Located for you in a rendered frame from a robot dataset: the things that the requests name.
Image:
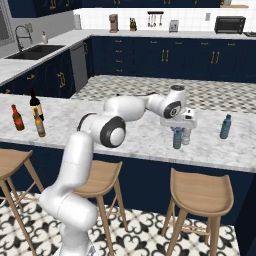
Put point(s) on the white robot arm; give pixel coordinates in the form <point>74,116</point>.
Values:
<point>76,166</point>

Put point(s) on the silver toaster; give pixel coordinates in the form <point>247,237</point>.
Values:
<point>173,26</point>

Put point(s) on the grey wall socket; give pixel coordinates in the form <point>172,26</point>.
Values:
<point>207,16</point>
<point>29,27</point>

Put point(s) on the black hob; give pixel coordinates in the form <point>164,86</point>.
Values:
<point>250,34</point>

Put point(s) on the navy wall cupboards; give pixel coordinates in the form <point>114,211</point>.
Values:
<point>100,5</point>

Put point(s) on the red-brown glass bottle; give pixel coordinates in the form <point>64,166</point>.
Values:
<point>18,120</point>

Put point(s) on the white soap dispenser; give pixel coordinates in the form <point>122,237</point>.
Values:
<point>44,38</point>

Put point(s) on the black sink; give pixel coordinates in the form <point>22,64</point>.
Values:
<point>36,51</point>

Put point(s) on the wooden shelf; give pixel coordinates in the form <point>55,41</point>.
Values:
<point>235,6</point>

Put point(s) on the grey dishwasher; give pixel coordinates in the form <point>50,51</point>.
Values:
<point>79,65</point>

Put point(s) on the navy island cupboard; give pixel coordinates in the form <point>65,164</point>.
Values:
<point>146,180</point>

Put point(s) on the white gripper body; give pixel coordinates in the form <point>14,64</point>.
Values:
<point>173,122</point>

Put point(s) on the amber glass bottle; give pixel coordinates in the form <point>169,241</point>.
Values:
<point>40,126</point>

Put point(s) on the window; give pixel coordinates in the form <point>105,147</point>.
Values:
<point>4,23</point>

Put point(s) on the black toaster oven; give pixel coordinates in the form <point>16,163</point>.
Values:
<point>230,25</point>

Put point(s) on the white paper towel roll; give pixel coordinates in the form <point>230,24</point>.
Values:
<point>77,21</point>

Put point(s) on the silver tap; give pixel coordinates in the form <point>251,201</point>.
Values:
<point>20,35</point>

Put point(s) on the dark wine bottle yellow label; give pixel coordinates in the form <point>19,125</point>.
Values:
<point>36,105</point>

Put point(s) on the wooden bar stool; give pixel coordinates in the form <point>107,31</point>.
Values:
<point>13,161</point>
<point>100,180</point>
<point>200,193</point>

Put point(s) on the rail with hanging tools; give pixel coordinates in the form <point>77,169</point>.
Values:
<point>155,18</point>

